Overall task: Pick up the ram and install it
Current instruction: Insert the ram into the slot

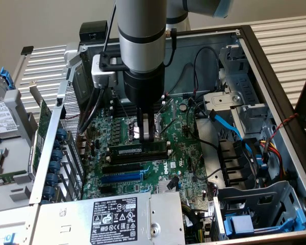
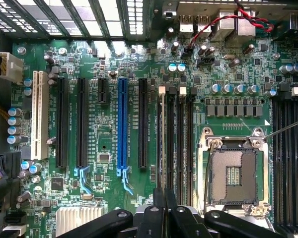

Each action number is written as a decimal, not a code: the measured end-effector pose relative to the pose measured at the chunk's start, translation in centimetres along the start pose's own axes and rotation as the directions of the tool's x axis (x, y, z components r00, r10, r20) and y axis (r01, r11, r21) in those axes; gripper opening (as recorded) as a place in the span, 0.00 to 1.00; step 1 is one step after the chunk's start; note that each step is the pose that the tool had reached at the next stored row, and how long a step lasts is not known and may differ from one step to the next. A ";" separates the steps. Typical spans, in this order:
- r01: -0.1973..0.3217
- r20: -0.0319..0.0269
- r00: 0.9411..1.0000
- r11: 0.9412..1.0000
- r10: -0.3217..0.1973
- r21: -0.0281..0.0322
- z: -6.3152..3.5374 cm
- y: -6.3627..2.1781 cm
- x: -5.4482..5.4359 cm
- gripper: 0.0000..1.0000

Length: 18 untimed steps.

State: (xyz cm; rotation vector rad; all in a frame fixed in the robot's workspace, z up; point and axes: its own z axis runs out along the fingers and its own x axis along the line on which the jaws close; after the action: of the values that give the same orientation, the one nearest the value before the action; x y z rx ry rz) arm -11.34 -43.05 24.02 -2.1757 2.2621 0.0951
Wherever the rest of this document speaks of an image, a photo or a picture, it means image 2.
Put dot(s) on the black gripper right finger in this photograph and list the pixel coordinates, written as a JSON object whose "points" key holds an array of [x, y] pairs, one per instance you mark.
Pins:
{"points": [[186, 223]]}

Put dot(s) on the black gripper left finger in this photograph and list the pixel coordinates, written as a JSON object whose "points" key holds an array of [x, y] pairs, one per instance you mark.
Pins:
{"points": [[154, 223]]}

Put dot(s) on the black RAM slot white latch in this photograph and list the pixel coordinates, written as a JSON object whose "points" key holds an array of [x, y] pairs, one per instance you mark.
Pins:
{"points": [[181, 138], [296, 161], [161, 90]]}

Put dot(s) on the CPU socket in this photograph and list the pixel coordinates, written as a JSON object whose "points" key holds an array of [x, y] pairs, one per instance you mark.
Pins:
{"points": [[234, 173]]}

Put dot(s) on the silver socket cover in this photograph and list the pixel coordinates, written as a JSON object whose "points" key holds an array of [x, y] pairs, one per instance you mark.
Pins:
{"points": [[259, 210]]}

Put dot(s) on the silver finned heat sink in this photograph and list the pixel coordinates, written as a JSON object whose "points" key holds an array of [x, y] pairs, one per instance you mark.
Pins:
{"points": [[69, 218]]}

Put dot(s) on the thin metal locking lever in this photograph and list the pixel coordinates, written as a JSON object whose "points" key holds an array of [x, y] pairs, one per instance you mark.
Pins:
{"points": [[288, 128], [214, 142]]}

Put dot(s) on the long black expansion slot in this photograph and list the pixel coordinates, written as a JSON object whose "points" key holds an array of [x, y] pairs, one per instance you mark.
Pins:
{"points": [[82, 124], [143, 124], [62, 124]]}

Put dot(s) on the blue expansion slot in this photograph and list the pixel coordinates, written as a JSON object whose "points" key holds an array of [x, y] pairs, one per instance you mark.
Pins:
{"points": [[123, 124]]}

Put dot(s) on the green motherboard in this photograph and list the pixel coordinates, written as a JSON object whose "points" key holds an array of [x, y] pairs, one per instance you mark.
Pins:
{"points": [[101, 124]]}

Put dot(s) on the black data port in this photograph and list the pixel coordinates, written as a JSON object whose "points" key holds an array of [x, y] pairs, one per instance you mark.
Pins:
{"points": [[15, 217]]}

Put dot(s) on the grey data plug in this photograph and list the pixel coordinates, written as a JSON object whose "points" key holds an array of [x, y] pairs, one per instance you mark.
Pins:
{"points": [[13, 230]]}

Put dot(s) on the short black expansion slot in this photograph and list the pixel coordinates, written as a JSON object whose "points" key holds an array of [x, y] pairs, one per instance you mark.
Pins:
{"points": [[103, 90]]}

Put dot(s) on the white expansion slot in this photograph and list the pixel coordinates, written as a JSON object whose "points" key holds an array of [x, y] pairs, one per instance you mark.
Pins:
{"points": [[39, 114]]}

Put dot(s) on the silver USB port block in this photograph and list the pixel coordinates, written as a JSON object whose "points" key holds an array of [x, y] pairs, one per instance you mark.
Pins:
{"points": [[186, 24]]}

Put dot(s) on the grey metal PC case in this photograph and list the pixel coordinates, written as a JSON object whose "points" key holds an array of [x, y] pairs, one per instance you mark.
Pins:
{"points": [[149, 24]]}

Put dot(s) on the silver network port block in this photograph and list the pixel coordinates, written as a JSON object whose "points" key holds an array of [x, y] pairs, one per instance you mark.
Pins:
{"points": [[226, 28]]}

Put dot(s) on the white power connector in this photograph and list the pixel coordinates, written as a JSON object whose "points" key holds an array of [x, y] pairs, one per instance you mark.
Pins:
{"points": [[12, 67]]}

